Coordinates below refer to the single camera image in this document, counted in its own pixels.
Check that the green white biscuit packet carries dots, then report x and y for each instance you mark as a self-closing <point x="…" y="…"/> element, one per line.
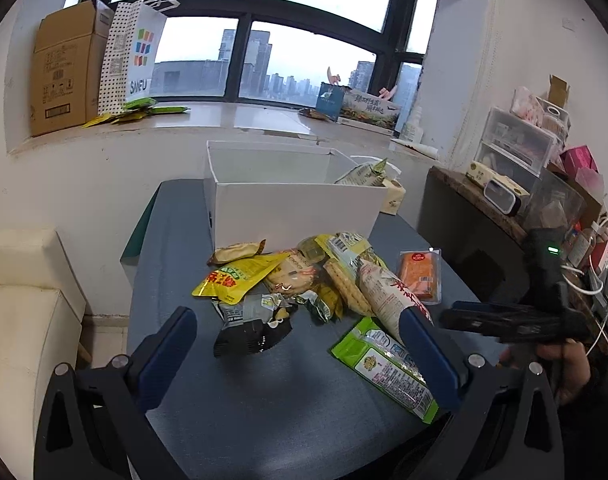
<point x="380" y="359"/>

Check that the cream seaweed snack bag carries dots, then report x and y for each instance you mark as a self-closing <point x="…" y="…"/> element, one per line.
<point x="365" y="174"/>

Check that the blue small box on sill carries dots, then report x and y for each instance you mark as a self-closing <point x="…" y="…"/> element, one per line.
<point x="330" y="100"/>

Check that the brown cardboard box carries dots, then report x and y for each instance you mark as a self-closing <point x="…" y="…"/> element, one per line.
<point x="66" y="66"/>

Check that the small olive green packet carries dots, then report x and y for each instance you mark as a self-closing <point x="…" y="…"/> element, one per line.
<point x="324" y="303"/>

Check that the dark wooden side shelf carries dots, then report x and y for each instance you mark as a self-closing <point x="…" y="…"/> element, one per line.
<point x="483" y="247"/>

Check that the white red-lettered snack bag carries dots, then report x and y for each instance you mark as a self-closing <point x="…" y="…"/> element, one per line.
<point x="388" y="296"/>

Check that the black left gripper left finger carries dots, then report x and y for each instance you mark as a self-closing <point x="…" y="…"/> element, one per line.
<point x="93" y="423"/>

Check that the cream leather sofa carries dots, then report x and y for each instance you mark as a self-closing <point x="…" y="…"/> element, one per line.
<point x="41" y="314"/>

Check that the orange snack pack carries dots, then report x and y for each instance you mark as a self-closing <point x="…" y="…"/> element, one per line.
<point x="421" y="272"/>

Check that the clear plastic drawer unit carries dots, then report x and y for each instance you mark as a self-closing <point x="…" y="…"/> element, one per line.
<point x="514" y="148"/>

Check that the white bottle on sill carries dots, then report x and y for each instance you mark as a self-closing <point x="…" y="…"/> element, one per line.
<point x="412" y="130"/>

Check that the printed long box on sill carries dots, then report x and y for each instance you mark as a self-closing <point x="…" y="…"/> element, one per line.
<point x="362" y="110"/>

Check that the white black alarm clock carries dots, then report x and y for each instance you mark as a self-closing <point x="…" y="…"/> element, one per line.
<point x="502" y="197"/>

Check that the yellow tissue pack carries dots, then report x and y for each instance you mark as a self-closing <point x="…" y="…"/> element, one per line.
<point x="395" y="191"/>

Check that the white cardboard storage box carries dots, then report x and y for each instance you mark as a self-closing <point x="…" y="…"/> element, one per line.
<point x="281" y="193"/>

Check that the black foil snack packet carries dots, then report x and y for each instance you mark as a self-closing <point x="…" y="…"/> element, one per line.
<point x="256" y="324"/>

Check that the yellow snack bag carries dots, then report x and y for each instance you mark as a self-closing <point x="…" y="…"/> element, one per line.
<point x="232" y="281"/>

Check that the green snack packets on sill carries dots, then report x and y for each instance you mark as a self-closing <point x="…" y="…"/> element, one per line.
<point x="136" y="111"/>

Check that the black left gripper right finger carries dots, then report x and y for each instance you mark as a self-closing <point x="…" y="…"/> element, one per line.
<point x="503" y="422"/>

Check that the round cracker packet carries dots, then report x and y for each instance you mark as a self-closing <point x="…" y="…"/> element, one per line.
<point x="293" y="276"/>

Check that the square cracker packet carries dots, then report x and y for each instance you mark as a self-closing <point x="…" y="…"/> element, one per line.
<point x="348" y="290"/>

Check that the white SANFU paper bag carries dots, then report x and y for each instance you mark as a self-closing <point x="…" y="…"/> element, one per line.
<point x="129" y="58"/>

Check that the pink gift box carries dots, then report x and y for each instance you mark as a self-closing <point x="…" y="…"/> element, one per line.
<point x="582" y="168"/>

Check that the brown patterned cookie packet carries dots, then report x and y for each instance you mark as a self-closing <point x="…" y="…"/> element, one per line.
<point x="233" y="252"/>

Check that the person's right hand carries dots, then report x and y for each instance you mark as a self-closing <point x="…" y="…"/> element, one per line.
<point x="570" y="366"/>

